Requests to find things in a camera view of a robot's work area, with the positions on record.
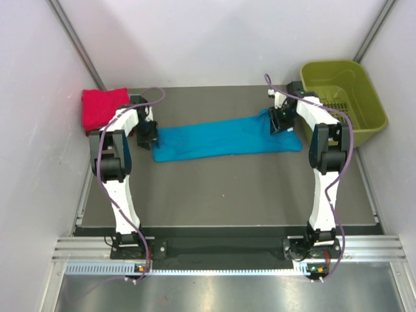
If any aluminium corner post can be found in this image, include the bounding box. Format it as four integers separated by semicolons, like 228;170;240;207
353;0;398;63
46;0;107;90

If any left aluminium corner post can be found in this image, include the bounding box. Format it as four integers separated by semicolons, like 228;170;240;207
46;0;107;90

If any aluminium frame rail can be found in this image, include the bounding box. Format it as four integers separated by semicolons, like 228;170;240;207
52;235;406;262

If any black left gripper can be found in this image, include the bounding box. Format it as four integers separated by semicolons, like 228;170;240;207
133;118;159;150

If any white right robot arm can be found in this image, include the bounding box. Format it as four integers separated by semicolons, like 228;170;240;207
265;75;354;257

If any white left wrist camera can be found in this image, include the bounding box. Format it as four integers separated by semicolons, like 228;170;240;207
144;105;154;122

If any turquoise t-shirt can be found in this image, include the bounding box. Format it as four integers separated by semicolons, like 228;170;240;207
152;109;302;163

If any right aluminium corner post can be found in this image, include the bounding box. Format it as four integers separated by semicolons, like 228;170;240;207
353;0;398;63

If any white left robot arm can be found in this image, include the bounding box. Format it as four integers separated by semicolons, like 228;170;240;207
88;94;159;258

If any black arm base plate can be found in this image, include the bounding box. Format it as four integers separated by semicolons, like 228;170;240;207
110;237;341;261

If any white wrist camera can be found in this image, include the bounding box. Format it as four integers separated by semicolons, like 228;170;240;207
268;88;287;109
144;105;154;122

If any dark red folded t-shirt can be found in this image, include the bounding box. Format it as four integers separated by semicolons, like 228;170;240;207
85;129;99;137

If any green plastic basket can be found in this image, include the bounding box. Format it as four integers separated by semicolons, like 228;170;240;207
300;60;387;148

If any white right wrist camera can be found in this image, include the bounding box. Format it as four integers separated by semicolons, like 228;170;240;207
268;88;287;109

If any light blue folded t-shirt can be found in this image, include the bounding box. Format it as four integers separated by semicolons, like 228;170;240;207
130;94;142;105

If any grey slotted cable duct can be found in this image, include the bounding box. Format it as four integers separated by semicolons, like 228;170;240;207
64;263;324;277

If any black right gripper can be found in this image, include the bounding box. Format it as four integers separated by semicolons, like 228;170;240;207
267;104;298;135

